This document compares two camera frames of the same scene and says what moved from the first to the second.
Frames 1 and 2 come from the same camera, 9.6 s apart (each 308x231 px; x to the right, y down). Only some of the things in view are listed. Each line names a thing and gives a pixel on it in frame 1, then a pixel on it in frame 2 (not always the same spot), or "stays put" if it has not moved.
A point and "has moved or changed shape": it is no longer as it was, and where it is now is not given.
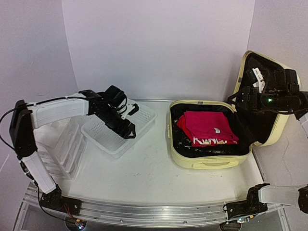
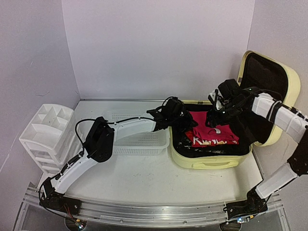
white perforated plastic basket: [96, 130] has moved or changed shape
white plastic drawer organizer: [61, 147] stays put
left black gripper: [125, 134] to [189, 125]
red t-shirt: [210, 125] stays put
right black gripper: [246, 91] to [214, 120]
